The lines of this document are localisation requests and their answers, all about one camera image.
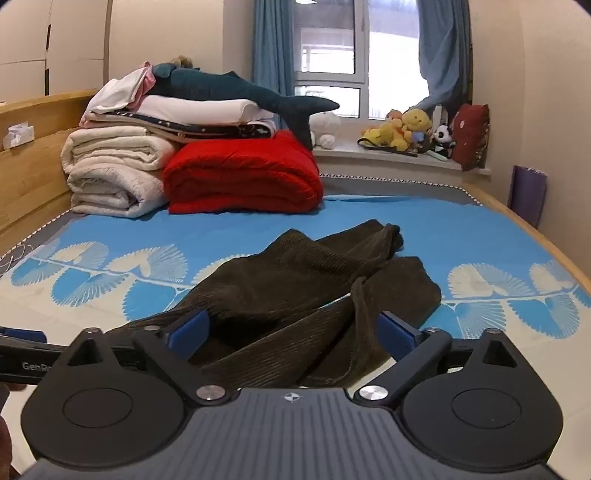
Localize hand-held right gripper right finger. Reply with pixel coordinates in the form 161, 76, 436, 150
353, 313, 520, 409

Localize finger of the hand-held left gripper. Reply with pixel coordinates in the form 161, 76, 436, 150
109, 345, 145, 369

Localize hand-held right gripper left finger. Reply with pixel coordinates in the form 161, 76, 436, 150
60, 308, 234, 408

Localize dark brown corduroy pants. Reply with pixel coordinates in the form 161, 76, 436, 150
99, 219, 444, 391

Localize blue cream leaf-print bed mat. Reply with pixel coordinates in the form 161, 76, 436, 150
0, 194, 591, 365

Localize red folded blanket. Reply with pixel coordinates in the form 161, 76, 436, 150
163, 130, 324, 215

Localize cream folded blanket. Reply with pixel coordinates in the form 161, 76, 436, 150
61, 126, 182, 219

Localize white window sill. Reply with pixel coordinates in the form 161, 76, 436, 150
314, 138, 492, 176

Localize purple paper bag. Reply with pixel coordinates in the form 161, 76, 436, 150
507, 165, 548, 228

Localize yellow orange plush toy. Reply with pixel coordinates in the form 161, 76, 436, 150
362, 111, 411, 152

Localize panda plush toy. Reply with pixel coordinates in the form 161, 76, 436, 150
431, 126, 457, 158

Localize white folded pillow and sheets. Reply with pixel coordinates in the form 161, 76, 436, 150
85, 108, 278, 141

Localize yellow plush doll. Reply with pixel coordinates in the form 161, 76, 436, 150
401, 108, 433, 139

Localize red cushion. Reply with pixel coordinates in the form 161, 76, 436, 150
450, 104, 490, 171

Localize white round plush toy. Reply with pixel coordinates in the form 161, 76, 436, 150
308, 111, 342, 151

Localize white folded quilt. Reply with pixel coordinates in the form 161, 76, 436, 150
139, 95, 278, 127

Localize tissue box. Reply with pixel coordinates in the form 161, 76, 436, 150
2, 122, 37, 151

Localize teal shark plush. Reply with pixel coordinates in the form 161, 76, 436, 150
150, 62, 341, 151

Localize pink folded cloth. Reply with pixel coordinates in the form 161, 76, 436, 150
134, 65, 158, 104

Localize white folded cloth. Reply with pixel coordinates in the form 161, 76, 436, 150
90, 67, 153, 114

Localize window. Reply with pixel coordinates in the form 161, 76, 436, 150
291, 0, 432, 121

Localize blue curtain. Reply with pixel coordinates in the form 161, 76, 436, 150
253, 0, 296, 139
416, 0, 472, 112

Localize white wardrobe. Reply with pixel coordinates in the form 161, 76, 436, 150
0, 0, 114, 104

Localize wooden bed frame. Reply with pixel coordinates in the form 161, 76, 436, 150
0, 90, 591, 296

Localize black strap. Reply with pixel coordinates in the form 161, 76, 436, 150
358, 141, 419, 158

